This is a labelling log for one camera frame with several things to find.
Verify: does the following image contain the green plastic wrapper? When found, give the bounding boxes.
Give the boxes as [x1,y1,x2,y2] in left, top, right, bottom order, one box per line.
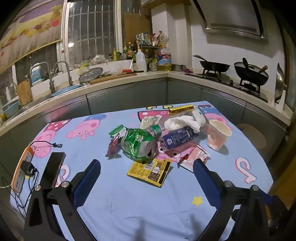
[109,124,127,137]

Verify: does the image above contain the large cooking oil bottle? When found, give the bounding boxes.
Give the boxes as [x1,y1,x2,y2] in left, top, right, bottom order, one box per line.
[157,46,173,71]

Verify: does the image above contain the clear plastic wrapper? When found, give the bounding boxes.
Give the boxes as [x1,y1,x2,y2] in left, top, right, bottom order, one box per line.
[140,115,162,130]

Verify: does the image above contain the fruit wall poster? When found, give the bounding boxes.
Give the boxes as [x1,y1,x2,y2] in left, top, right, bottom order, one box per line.
[0,0,64,72]

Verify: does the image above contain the brown cardboard sheet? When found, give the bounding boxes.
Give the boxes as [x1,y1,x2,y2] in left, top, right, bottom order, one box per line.
[123,11,153,42]

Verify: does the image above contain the pile of food packets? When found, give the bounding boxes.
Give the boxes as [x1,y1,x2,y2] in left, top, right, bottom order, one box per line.
[136,31,169,47]

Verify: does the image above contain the pink paper cup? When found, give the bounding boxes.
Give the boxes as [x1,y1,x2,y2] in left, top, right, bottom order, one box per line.
[206,119,232,151]

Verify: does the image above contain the small wooden cutting board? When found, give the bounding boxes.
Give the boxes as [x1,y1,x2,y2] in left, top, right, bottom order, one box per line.
[17,79,33,107]

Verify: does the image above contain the black wok with wooden handle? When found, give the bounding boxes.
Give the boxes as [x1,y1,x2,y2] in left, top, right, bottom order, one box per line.
[234,61,269,86]

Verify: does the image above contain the long wooden cutting board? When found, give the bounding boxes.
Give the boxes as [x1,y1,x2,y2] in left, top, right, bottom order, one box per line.
[90,73,137,85]

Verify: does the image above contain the yellow snack packet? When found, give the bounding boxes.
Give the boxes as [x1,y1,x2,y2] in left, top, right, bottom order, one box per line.
[126,158,173,186]

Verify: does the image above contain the black charger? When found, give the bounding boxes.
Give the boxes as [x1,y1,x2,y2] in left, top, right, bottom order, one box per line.
[20,161,38,178]

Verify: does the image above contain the kitchen counter with grey cabinets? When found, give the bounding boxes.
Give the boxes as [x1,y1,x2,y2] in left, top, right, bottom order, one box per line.
[0,70,294,167]

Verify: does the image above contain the round tan trash bin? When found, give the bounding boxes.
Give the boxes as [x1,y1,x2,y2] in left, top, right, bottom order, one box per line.
[236,123,267,149]

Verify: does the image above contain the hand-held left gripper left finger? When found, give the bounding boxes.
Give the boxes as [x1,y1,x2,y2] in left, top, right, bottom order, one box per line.
[24,159,101,241]

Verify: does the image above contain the blue basin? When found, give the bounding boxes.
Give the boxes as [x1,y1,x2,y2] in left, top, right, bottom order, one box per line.
[1,99,20,118]

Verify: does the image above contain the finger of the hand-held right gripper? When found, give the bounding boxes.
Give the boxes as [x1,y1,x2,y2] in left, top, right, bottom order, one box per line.
[263,194,292,233]

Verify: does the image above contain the glass wok lid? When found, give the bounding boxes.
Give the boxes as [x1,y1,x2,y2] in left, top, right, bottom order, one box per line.
[234,57,269,75]

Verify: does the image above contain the white holder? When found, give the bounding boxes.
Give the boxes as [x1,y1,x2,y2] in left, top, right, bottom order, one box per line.
[268,90,286,110]

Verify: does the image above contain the blue tray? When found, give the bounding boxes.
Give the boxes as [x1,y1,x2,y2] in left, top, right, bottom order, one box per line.
[51,84,85,97]

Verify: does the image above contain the white plastic tray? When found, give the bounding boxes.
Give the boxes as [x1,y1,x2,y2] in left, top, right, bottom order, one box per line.
[105,60,134,75]

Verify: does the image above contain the crushed green can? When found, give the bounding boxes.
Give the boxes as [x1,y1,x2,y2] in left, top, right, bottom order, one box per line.
[120,128,159,162]

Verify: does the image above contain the steel range hood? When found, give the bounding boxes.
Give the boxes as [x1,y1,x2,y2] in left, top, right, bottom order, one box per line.
[192,0,269,44]

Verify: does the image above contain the white plastic container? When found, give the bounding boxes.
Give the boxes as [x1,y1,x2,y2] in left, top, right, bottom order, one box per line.
[192,107,207,127]

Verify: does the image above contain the orange and white power strip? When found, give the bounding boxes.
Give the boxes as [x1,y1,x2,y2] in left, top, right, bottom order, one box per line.
[11,145,35,193]

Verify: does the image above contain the cartoon pig printed cloth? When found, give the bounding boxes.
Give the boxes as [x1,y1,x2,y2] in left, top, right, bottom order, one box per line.
[9,100,274,241]

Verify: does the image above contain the white plastic bag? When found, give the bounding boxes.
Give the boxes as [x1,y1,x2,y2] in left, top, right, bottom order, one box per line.
[91,54,109,65]

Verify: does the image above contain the long yellow box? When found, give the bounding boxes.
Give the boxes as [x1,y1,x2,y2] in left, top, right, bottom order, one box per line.
[169,105,194,115]

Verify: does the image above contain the round glass pot lid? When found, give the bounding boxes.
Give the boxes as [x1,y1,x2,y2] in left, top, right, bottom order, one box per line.
[79,67,103,82]

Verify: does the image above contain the window with grille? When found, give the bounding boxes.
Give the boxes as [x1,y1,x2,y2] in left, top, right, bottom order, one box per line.
[61,0,123,65]

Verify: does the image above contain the blue and white detergent container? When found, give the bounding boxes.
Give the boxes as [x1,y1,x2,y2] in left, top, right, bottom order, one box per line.
[30,65,44,84]

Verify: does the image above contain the dark red wrapper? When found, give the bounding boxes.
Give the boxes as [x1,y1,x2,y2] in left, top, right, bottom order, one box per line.
[106,136,122,158]

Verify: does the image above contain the pink wrapper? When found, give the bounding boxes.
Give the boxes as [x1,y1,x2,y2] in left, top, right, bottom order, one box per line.
[177,145,211,172]

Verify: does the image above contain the black cable with connector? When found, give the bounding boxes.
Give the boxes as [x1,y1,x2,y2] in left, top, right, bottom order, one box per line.
[30,141,63,149]

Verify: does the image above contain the black frying pan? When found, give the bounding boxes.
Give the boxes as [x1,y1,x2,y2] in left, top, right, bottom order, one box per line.
[193,55,231,72]

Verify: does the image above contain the black smartphone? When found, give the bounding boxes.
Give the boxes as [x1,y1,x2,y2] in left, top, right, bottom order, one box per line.
[41,152,66,189]

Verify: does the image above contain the black gas stove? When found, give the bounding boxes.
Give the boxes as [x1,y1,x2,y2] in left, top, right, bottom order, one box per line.
[185,70,269,102]

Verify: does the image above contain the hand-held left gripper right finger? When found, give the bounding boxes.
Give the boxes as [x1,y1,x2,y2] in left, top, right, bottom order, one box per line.
[193,159,271,241]

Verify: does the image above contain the black power cable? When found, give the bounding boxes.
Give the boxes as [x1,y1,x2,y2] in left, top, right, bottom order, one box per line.
[0,171,30,218]

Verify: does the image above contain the white plastic jug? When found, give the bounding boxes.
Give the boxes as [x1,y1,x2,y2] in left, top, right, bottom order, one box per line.
[135,49,148,73]

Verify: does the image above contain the white tissue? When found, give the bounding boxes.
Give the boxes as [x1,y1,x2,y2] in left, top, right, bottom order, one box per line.
[164,113,201,133]

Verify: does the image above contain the row of sauce bottles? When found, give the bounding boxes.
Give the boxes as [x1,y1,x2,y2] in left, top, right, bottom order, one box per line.
[109,42,139,61]

